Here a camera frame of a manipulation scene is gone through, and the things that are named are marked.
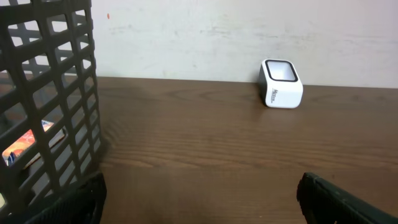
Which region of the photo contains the white barcode scanner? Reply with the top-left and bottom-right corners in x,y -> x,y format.
257,59 -> 303,109

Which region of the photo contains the orange small box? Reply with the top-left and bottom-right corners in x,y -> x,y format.
2,128 -> 65,166

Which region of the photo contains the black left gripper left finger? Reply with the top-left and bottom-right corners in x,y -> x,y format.
24,172 -> 107,224

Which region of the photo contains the grey plastic mesh basket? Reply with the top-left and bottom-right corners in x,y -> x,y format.
1,0 -> 102,223

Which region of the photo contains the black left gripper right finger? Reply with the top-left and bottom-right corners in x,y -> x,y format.
297,172 -> 397,224

